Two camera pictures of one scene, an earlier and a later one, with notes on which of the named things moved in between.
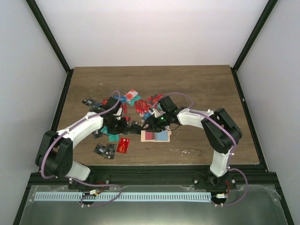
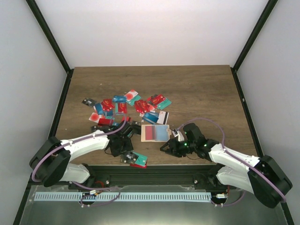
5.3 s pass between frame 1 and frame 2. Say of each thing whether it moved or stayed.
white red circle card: stayed
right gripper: moved
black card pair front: moved
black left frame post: stayed
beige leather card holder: stayed
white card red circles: stayed
